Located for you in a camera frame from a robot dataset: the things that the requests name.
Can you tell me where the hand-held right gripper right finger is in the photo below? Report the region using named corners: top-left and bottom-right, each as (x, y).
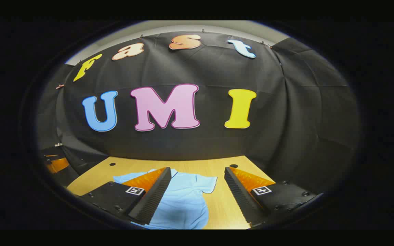
top-left (224, 166), bottom-right (324, 229)

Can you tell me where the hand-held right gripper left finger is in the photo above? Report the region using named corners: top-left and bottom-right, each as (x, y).
top-left (80, 167), bottom-right (172, 226)

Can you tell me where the light blue T-shirt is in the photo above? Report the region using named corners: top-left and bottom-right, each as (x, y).
top-left (113, 168), bottom-right (218, 230)

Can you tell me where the black backdrop cloth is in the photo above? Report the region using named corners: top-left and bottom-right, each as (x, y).
top-left (36, 31), bottom-right (360, 195)

